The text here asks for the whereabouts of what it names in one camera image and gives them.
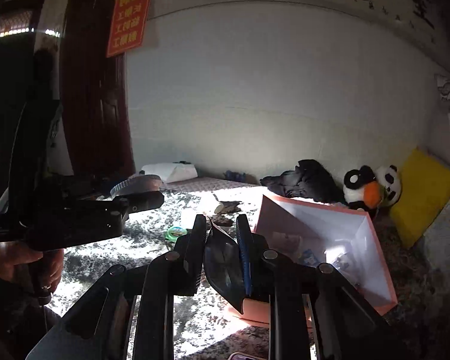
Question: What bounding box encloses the white jar lid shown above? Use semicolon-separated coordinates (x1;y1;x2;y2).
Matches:
110;174;162;198

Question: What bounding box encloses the white tape roll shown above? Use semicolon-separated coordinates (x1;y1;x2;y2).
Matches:
213;193;241;215

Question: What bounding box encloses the panda penguin plush toy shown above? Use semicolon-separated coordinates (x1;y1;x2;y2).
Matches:
343;165;401;212

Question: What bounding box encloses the blue battery blister pack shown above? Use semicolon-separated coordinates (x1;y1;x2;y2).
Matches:
298;249;321;268

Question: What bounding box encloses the teal foil sachet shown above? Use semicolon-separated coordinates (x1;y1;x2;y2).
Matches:
203;222;245;314

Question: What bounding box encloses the yellow pillow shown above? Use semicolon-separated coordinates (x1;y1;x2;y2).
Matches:
389;149;450;249

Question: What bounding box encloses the clear rectangular plastic box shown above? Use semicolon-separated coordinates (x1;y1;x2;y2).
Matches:
332;253;356;275

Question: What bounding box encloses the small blue object by wall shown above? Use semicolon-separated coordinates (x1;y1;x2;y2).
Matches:
223;170;247;183

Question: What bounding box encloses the pink cardboard box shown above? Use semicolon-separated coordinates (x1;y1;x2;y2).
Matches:
228;193;398;329

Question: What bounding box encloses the red paper sign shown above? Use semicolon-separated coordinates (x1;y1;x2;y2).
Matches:
106;0;150;58

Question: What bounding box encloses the person's left hand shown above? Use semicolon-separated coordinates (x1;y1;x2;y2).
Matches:
0;241;64;293

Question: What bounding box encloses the black clothing pile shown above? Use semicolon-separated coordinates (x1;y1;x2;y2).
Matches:
260;159;345;204

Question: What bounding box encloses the dark wooden door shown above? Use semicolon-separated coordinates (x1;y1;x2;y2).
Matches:
59;0;136;181

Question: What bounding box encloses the dark brown rock piece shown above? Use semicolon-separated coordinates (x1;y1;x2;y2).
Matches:
210;201;241;228

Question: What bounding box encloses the smartphone with portrait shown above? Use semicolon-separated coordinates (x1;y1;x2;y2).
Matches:
227;352;266;360

